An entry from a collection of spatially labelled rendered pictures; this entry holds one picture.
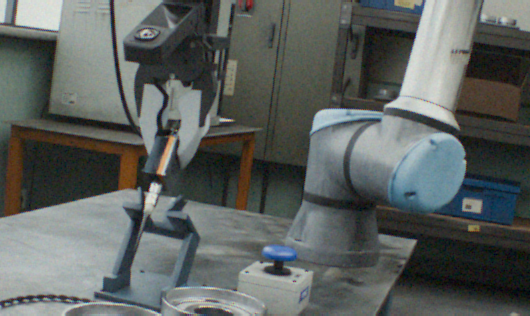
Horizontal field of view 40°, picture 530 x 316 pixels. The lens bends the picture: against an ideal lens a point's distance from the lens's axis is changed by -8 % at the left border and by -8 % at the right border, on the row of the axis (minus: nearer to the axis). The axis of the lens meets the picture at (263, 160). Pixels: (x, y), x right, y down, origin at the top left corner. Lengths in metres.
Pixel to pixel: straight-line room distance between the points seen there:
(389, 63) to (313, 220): 3.55
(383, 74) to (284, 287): 3.86
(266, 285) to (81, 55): 2.33
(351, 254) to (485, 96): 2.99
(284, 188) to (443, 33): 3.78
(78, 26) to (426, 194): 2.27
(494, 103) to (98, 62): 2.09
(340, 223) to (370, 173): 0.11
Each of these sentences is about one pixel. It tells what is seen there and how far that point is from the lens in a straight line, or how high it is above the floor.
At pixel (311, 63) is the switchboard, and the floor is 1.16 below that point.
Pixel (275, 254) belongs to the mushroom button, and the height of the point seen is 0.87.
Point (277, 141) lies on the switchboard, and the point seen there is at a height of 0.68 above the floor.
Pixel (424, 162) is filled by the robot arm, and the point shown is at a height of 0.98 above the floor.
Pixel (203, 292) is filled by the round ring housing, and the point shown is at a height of 0.84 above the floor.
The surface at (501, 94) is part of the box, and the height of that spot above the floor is 1.15.
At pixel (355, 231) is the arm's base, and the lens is 1.16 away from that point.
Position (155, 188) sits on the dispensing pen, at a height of 0.93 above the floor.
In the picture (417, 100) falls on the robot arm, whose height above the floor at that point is 1.06.
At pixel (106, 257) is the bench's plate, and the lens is 1.04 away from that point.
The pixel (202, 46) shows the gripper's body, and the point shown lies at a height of 1.09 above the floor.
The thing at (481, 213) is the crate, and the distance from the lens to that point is 4.17.
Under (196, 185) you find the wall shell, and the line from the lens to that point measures 5.00.
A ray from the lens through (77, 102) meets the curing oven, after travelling 3.11.
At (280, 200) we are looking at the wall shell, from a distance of 4.83.
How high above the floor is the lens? 1.07
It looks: 6 degrees down
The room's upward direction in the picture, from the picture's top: 7 degrees clockwise
